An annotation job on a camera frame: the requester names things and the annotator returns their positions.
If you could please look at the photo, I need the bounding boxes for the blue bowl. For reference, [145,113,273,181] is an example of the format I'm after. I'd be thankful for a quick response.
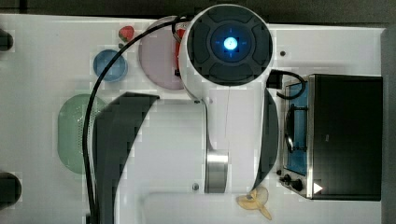
[92,49,129,83]

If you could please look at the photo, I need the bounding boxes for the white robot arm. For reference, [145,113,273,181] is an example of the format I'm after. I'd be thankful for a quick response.
[92,4,277,224]

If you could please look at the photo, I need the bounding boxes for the red ketchup bottle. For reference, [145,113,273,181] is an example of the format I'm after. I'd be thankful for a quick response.
[175,28,185,77]

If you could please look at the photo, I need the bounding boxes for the dark cylinder bottom left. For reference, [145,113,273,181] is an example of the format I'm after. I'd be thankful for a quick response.
[0,173,21,210]

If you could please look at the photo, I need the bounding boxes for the lilac round plate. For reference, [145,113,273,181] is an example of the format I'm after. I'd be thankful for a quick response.
[138,25,183,91]

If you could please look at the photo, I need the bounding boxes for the black toaster oven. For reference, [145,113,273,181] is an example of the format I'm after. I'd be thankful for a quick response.
[276,74,383,202]

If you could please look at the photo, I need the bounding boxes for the green plastic strainer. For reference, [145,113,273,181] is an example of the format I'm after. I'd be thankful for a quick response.
[57,94,90,175]

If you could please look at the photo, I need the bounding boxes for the toy strawberry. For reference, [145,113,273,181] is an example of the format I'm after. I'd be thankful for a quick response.
[119,26,134,43]

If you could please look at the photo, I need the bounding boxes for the dark cylinder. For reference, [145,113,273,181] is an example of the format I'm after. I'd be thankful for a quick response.
[0,173,21,210]
[0,29,14,51]

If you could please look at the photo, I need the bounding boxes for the dark cylinder top left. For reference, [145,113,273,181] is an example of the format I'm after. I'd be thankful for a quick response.
[0,29,14,51]

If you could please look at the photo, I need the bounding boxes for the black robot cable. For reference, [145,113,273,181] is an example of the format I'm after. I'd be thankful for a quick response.
[81,16,191,224]

